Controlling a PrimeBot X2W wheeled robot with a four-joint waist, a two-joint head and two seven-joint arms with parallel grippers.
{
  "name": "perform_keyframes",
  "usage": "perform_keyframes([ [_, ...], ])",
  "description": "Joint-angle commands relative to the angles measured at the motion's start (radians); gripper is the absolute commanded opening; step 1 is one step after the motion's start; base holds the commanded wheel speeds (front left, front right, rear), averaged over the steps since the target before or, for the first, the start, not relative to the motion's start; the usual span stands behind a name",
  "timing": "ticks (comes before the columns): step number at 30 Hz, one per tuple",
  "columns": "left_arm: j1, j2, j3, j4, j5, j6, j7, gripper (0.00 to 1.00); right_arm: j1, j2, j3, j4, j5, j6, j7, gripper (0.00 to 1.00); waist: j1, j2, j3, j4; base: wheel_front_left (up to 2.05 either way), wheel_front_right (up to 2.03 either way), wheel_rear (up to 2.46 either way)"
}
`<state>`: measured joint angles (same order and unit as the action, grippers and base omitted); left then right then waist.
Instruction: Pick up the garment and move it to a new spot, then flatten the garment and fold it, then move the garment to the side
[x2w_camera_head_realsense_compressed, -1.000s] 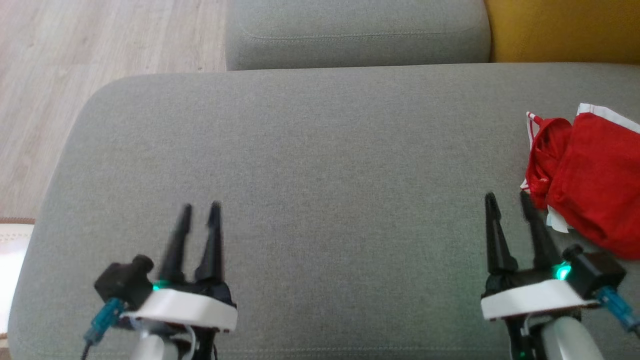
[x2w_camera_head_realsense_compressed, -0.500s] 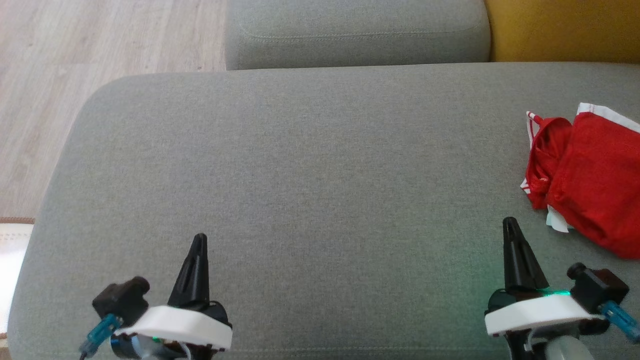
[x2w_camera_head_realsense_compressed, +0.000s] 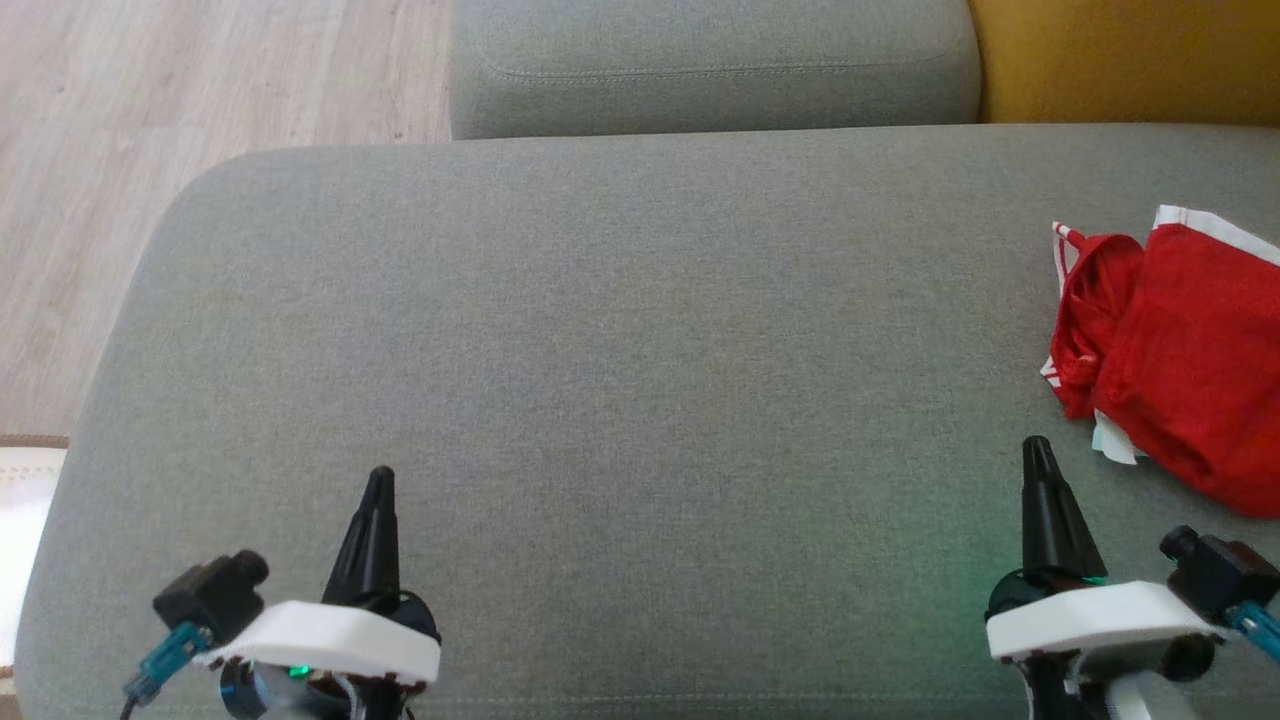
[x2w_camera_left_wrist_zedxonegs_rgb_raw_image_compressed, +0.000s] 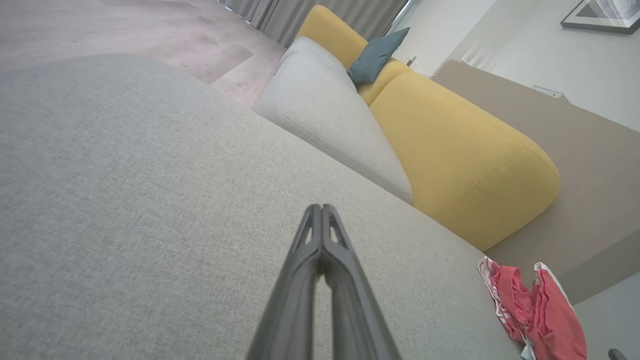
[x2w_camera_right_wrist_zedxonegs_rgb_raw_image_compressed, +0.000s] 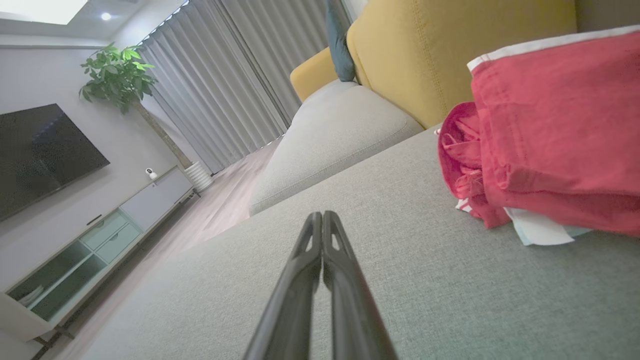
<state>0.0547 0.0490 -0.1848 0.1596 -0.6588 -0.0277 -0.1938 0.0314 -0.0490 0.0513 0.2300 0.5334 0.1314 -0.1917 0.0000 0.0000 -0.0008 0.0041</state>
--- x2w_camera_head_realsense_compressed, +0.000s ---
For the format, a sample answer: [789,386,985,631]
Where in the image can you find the red white-striped mesh shorts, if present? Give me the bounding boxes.
[1092,204,1280,521]

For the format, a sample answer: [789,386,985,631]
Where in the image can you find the yellow sofa back cushion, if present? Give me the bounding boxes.
[968,0,1280,128]

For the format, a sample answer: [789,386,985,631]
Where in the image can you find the red Bulls 23 jersey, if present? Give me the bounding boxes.
[1038,221,1149,467]

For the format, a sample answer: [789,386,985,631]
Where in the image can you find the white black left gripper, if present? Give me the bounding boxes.
[195,465,442,688]

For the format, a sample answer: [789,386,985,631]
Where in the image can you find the white rug brown border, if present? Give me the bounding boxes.
[0,433,71,681]

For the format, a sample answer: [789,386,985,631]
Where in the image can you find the black cable teal connector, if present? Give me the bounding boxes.
[1228,598,1280,666]
[122,622,213,720]

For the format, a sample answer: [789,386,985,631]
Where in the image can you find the grey sofa cushion block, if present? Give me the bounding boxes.
[448,0,983,141]

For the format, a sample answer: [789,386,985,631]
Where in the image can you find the large grey sofa seat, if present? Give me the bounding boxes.
[15,122,1280,720]

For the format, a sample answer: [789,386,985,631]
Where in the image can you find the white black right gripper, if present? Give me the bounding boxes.
[984,435,1225,663]

